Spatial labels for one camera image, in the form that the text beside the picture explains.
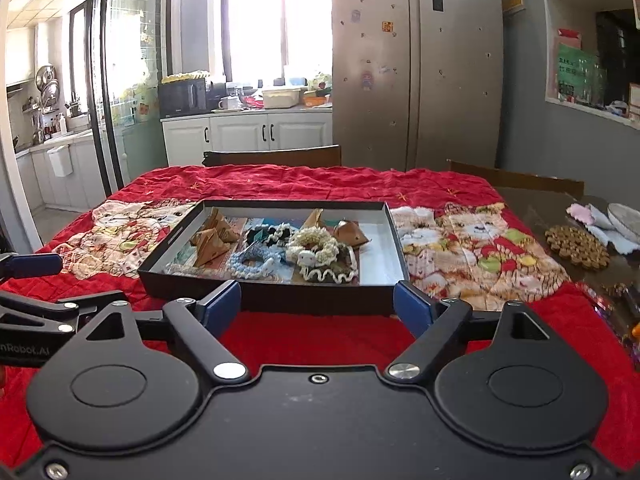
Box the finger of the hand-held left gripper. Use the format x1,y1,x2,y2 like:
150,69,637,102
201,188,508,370
0,254,64,279
0,290,128,334

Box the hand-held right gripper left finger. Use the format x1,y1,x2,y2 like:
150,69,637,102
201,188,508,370
54,280,251,384

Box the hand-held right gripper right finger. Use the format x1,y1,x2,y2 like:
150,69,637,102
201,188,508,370
385,280,585,384

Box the light blue knitted scrunchie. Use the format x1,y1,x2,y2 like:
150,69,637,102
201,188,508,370
227,245,288,281

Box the brown triangular snack packet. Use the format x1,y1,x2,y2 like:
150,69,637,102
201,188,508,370
332,219,371,248
200,207,241,243
300,207,328,233
192,230,228,267

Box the olive white-edged scrunchie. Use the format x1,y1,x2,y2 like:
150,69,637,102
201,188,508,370
300,255,360,286

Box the black white-edged scrunchie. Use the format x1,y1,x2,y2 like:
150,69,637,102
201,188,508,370
257,222,298,248

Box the black box tray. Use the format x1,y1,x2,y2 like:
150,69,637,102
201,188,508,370
137,200,411,317

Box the cream knitted scrunchie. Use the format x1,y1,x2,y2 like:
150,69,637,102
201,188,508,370
286,227,341,266

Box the grey kitchen counter cabinet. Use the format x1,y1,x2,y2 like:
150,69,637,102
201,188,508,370
15,130,108,211

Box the white hanging bin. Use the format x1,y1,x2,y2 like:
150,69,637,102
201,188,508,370
46,145,74,177

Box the row of condiment bottles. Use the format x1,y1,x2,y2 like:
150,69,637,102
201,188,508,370
30,110,68,141

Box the red printed blanket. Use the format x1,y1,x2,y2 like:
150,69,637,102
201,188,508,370
0,164,640,471

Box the dark wooden chair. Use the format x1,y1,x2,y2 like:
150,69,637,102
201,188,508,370
202,145,342,167
446,159,586,200

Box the black framed glass door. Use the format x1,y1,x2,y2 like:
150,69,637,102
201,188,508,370
87,0,176,188

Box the white counter cabinet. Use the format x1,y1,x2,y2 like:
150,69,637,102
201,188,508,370
161,110,333,167

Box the wooden bead trivet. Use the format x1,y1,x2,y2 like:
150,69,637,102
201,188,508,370
545,225,611,268

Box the mint green refrigerator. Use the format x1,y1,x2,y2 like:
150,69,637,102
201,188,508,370
120,85,168,181

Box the hanging metal bowls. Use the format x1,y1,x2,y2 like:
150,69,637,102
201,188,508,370
35,64,60,108

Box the pink cloth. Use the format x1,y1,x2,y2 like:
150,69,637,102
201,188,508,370
566,203,596,225

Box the shiny candy wrappers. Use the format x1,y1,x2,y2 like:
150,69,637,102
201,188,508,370
582,280,640,341

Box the light blue cloth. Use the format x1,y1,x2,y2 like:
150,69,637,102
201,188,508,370
585,205,640,256

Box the black microwave oven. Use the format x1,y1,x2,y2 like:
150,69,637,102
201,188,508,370
159,79,210,118

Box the cream plastic container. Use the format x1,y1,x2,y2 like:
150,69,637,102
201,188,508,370
262,88,303,109

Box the steel double-door refrigerator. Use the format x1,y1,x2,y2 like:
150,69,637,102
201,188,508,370
330,0,505,173

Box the white plate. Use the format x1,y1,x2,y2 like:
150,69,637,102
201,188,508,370
607,202,640,241

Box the green poster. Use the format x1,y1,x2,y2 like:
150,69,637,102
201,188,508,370
556,42,608,106

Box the bright window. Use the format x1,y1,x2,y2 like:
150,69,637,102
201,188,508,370
220,0,333,88

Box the red envelope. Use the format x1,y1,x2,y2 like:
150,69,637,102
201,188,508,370
556,28,583,51

